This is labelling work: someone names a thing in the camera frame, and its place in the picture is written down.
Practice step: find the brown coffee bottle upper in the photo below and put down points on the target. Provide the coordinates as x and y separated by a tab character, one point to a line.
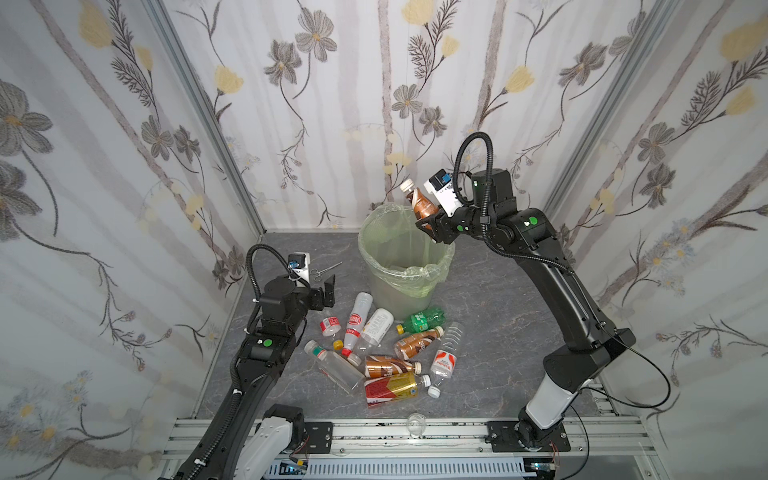
410	346

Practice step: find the green plastic waste bin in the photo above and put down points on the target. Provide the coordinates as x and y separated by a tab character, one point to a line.
403	282

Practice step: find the white slotted cable duct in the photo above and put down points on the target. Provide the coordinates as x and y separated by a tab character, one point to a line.
401	468

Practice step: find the brown coffee bottle lower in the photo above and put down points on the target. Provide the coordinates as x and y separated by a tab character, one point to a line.
379	366

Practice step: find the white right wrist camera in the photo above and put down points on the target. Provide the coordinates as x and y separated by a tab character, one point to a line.
440	185

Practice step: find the clear glass bulb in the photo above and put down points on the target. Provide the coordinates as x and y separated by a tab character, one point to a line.
416	424

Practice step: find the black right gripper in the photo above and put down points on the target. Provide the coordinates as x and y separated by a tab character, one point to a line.
445	225

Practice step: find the green soda bottle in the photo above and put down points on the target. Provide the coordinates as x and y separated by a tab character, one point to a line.
424	320

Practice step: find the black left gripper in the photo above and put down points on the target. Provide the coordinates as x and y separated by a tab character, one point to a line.
321	293

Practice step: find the clear square bottle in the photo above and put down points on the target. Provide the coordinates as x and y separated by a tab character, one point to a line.
334	366

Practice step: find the clear water bottle red label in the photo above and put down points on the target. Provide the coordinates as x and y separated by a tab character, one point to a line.
445	360

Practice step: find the white label lying bottle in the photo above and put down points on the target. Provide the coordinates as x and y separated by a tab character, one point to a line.
377	327

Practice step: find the small metal scissors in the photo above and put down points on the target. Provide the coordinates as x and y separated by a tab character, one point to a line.
318	273

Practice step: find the orange brown drink bottle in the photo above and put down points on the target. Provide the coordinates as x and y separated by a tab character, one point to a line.
422	206

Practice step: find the tall white red bottle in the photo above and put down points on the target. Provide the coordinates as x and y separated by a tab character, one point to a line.
356	321

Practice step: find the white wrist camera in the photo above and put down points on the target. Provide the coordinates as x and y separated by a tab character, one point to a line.
299	263
440	185

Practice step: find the brown coffee bottle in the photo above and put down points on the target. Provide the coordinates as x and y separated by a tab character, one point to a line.
379	366
410	346

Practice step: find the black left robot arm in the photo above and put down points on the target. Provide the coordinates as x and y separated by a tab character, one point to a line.
272	335

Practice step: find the small red label bottle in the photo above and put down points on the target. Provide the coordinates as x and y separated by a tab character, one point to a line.
330	326

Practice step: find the aluminium rail base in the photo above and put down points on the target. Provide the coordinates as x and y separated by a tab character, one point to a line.
454	437

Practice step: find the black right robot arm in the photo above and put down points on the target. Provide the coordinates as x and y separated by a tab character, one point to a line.
591	340

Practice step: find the green translucent bin liner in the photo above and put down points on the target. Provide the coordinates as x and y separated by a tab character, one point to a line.
408	246

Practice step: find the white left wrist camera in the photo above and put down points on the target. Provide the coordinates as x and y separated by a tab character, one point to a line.
299	263

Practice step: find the red yellow tea bottle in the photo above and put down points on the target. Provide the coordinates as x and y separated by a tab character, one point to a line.
383	390

